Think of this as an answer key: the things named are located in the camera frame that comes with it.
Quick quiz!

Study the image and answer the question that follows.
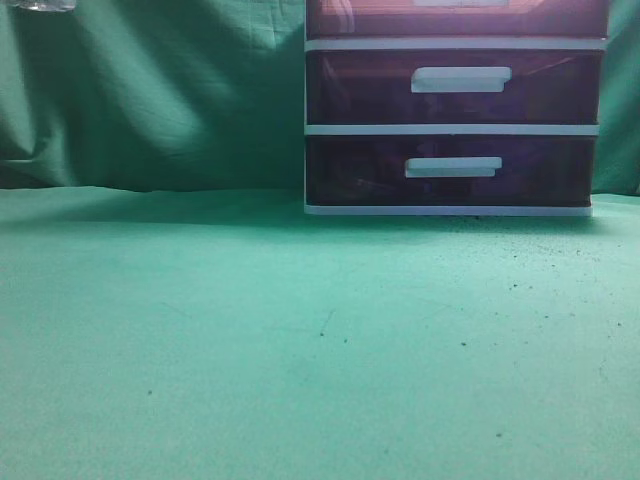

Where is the green cloth backdrop and cover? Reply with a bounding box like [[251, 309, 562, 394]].
[[1, 1, 639, 479]]

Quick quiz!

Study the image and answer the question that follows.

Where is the white plastic drawer cabinet frame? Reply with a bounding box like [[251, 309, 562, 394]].
[[304, 5, 607, 216]]

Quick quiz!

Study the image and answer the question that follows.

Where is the clear plastic water bottle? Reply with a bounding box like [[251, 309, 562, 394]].
[[9, 0, 77, 13]]

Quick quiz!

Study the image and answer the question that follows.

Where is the purple translucent drawer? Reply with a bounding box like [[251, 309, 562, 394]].
[[306, 135, 595, 207], [306, 50, 603, 125], [306, 0, 609, 38]]

